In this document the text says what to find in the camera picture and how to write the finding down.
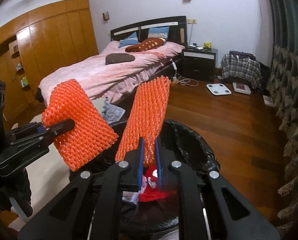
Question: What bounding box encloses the black bag lined trash bin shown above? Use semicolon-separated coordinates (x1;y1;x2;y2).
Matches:
69;119;221;240

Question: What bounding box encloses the yellow plush toy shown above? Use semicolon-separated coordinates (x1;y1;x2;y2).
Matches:
203;42;212;50

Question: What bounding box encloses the white bathroom scale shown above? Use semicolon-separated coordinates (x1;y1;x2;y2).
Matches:
206;83;232;96

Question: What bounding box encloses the left blue pillow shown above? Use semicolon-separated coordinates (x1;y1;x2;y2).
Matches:
118;31;139;48

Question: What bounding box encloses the wooden wardrobe wall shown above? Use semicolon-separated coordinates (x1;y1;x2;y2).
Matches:
0;0;99;130

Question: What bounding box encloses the left wooden wall lamp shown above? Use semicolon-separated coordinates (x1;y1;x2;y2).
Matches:
102;11;110;22

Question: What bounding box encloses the blue pillow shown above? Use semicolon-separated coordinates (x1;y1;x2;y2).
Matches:
118;31;139;48
147;26;170;40

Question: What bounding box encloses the brown dotted cushion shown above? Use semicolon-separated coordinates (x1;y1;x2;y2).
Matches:
125;37;166;53

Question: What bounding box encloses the pink quilted bed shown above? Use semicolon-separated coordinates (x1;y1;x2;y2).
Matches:
36;41;184;106

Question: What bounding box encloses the black white nightstand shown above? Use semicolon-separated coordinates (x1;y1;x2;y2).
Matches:
182;47;218;82

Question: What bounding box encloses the orange foam net sheet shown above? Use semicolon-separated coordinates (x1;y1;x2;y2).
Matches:
115;76;171;167
42;79;119;172

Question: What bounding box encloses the white charger cable on floor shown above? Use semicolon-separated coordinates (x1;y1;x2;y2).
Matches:
171;61;199;87

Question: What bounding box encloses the blue white cardboard box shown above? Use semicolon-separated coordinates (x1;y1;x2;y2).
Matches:
122;176;148;205

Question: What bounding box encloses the red cloth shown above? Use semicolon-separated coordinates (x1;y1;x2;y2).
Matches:
139;165;176;202

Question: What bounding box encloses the black bed headboard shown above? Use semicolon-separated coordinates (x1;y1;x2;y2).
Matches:
110;15;189;48

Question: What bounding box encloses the right blue pillow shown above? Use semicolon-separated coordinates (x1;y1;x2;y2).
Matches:
147;26;170;40

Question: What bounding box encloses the dark brown flat cushion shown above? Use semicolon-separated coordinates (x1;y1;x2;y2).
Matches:
105;53;135;65

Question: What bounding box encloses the dark green patterned curtain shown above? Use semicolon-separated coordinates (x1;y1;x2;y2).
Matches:
267;0;298;235

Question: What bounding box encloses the wall power socket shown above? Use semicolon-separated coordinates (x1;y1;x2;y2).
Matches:
187;18;197;24

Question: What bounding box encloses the plaid cloth covered chair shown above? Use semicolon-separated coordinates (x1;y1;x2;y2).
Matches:
221;51;262;89

